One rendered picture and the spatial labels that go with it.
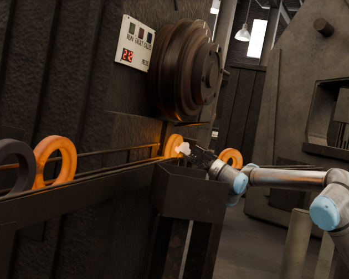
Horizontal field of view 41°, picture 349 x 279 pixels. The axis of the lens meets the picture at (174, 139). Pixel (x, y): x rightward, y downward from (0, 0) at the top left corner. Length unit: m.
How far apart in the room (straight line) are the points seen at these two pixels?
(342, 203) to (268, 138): 3.09
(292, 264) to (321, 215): 0.95
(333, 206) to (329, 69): 3.08
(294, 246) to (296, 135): 2.22
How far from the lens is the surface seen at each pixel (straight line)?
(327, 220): 1.78
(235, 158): 2.55
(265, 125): 4.87
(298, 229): 2.66
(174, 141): 2.14
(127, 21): 1.82
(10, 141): 1.21
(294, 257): 2.69
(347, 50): 4.72
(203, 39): 2.10
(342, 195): 1.80
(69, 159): 1.43
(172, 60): 1.97
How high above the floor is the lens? 0.91
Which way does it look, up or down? 3 degrees down
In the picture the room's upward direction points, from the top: 11 degrees clockwise
